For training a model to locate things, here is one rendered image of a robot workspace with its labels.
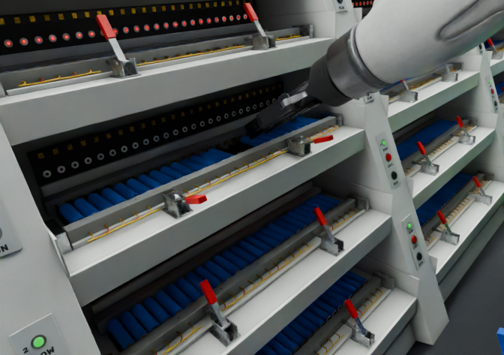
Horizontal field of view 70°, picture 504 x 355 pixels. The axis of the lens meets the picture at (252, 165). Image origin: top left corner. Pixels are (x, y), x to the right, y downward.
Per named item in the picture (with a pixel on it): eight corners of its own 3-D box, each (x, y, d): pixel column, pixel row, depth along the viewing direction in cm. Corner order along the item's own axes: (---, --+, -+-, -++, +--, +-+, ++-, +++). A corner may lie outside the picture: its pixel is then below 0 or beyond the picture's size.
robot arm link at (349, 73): (411, 77, 48) (376, 95, 53) (382, 16, 49) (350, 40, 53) (374, 91, 43) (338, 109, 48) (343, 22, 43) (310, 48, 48)
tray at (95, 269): (364, 148, 78) (365, 105, 74) (79, 308, 41) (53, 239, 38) (293, 133, 92) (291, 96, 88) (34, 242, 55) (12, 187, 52)
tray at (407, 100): (478, 85, 120) (484, 41, 114) (385, 136, 83) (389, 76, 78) (417, 80, 134) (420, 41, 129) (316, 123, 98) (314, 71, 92)
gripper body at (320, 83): (339, 103, 48) (295, 127, 55) (373, 90, 53) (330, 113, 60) (316, 52, 48) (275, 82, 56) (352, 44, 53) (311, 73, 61)
